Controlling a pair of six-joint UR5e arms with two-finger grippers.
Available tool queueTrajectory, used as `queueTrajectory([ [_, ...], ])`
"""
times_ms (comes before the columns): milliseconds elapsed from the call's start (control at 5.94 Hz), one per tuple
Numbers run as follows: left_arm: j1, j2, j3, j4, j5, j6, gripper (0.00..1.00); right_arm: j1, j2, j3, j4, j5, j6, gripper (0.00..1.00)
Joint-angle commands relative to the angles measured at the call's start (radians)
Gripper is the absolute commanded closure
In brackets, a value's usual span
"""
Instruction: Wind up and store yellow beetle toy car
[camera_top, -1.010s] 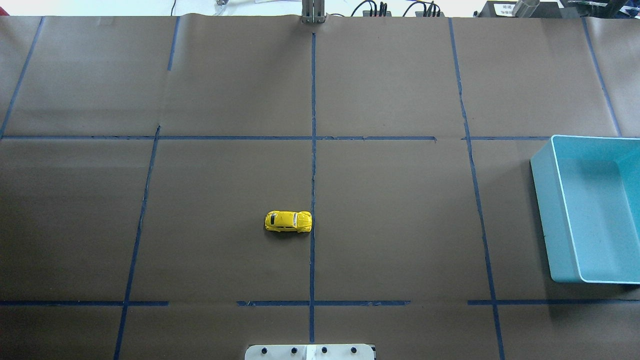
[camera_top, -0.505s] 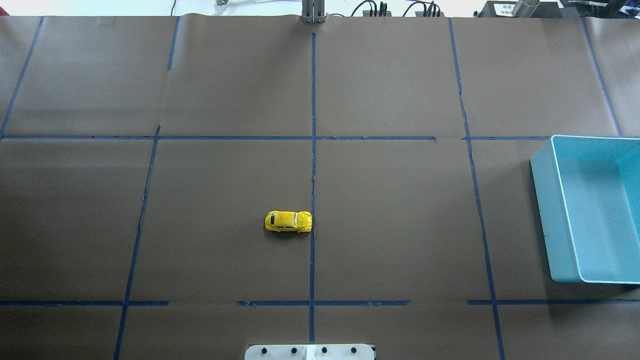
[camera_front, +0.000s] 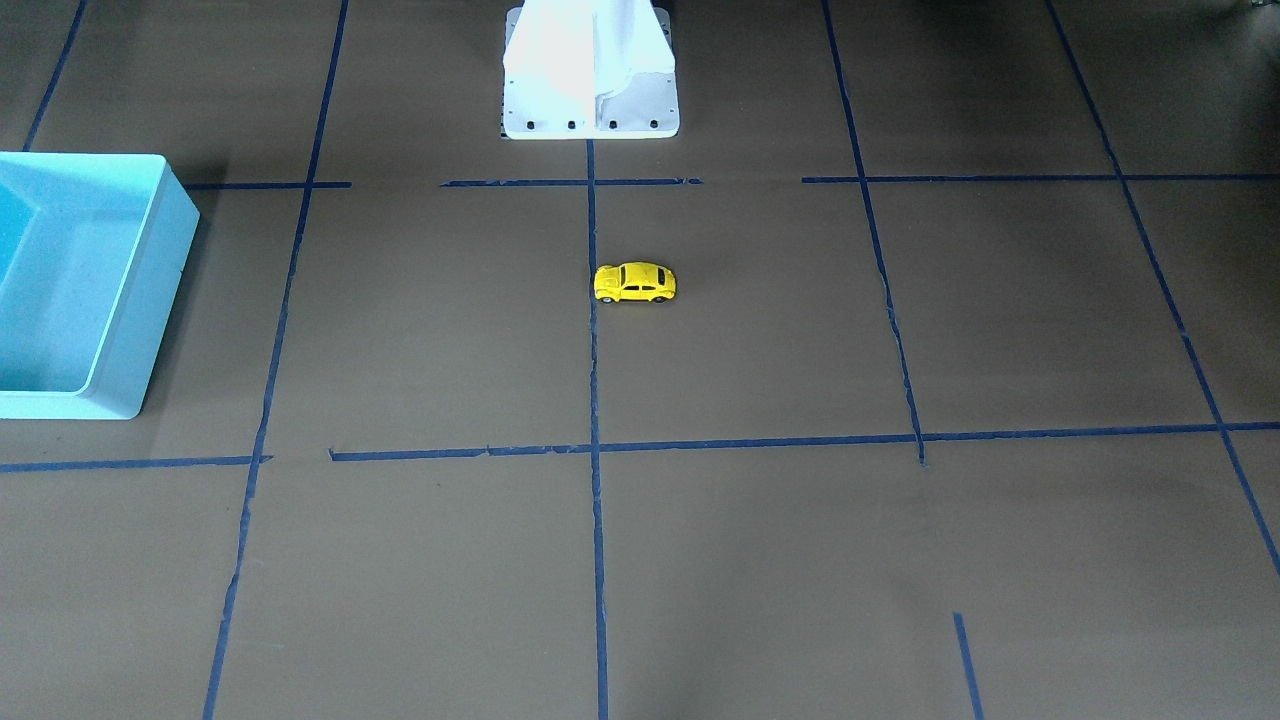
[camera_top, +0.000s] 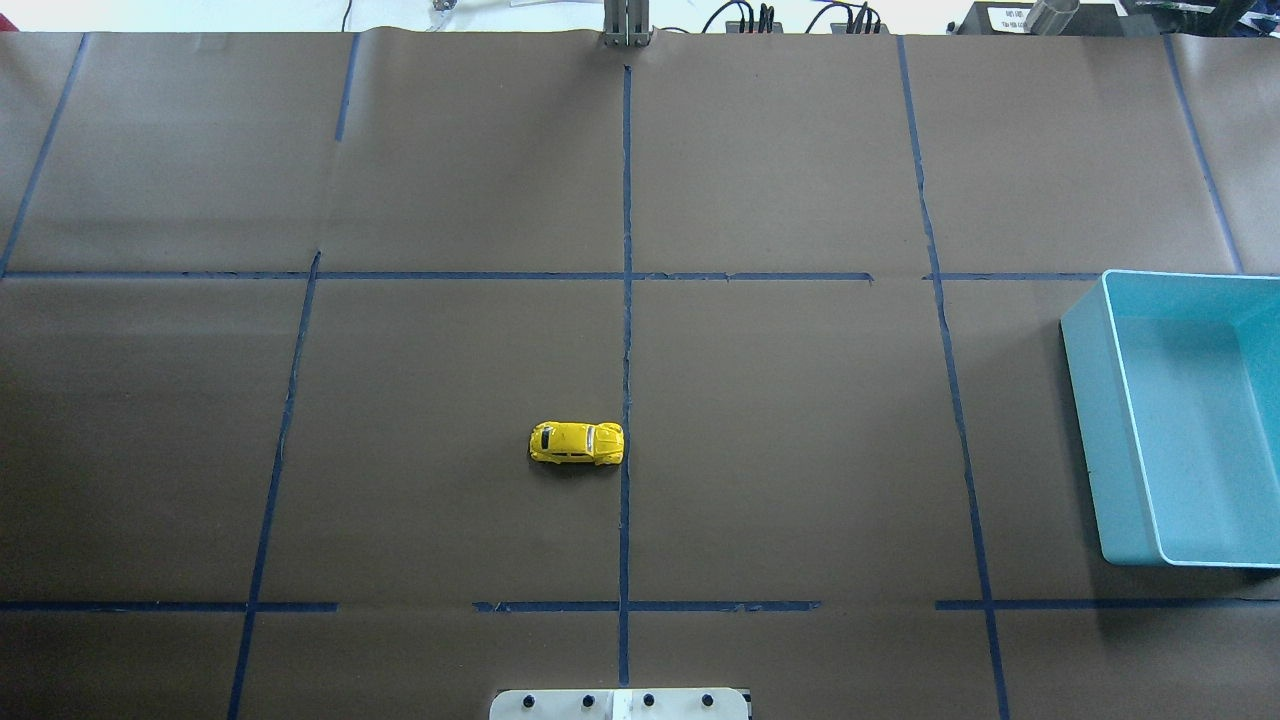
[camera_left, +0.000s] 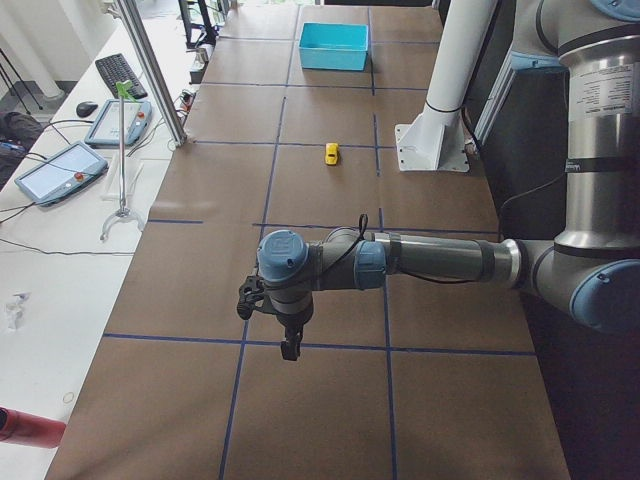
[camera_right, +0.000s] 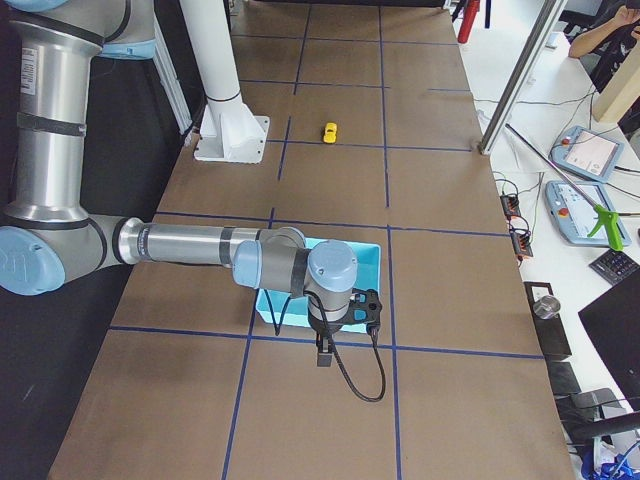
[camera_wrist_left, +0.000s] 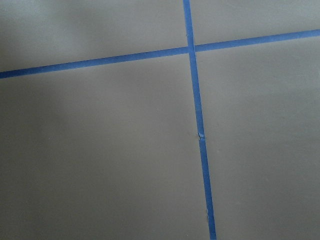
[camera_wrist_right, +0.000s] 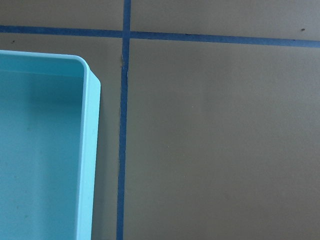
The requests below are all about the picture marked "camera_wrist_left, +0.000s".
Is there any long lengthwise blue tape line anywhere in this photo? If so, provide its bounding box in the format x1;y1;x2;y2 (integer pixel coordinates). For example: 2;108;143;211
183;0;217;240

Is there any long crosswise blue tape line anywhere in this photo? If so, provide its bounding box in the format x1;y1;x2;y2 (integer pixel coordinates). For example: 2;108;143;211
0;29;320;79

